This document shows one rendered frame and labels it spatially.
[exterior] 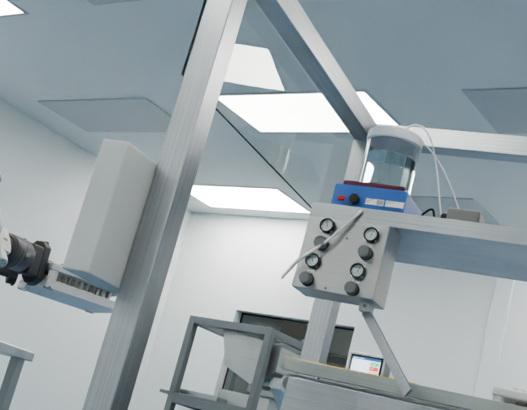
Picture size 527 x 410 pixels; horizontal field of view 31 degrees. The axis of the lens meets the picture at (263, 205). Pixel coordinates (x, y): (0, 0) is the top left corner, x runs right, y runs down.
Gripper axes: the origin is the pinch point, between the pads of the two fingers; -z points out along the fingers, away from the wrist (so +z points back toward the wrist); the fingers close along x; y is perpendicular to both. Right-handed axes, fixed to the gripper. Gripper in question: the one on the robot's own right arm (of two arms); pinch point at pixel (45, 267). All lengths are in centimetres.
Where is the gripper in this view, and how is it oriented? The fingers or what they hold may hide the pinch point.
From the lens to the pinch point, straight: 269.1
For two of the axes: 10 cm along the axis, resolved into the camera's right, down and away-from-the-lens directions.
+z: -4.1, -3.2, -8.5
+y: 8.8, 0.9, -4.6
